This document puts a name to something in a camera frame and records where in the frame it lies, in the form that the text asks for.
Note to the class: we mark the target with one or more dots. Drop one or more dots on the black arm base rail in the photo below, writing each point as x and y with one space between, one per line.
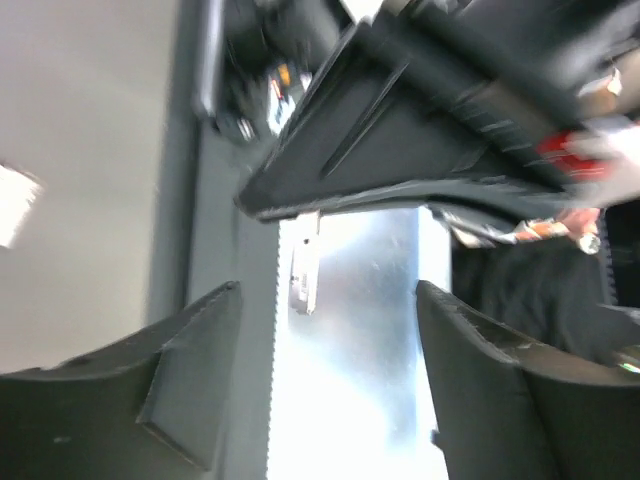
215 269

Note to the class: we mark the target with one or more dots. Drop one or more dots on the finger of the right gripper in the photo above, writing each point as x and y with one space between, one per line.
396 115

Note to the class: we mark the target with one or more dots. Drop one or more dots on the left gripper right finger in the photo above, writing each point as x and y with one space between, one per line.
509 407

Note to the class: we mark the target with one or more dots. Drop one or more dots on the labelled SFP module bottom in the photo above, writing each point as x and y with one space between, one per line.
305 263

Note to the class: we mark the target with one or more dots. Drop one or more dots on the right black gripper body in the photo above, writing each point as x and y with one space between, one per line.
569 58

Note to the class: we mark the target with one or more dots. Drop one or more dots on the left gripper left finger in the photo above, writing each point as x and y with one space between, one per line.
120 385

